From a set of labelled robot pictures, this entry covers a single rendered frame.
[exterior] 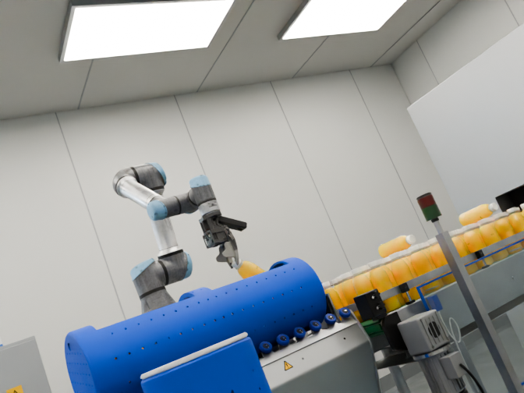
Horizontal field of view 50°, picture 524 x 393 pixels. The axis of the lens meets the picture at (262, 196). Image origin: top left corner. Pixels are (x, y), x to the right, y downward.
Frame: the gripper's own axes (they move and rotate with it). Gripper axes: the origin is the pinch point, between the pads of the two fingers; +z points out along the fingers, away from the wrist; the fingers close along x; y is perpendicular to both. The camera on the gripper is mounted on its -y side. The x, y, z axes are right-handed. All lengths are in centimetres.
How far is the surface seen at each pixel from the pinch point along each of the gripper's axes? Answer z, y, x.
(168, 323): 13.4, 37.3, 11.8
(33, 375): 3, 50, -154
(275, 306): 20.1, -1.1, 12.8
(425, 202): 5, -67, 36
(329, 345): 39.5, -17.3, 11.2
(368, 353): 48, -32, 11
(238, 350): 28, 43, 60
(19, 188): -150, 0, -277
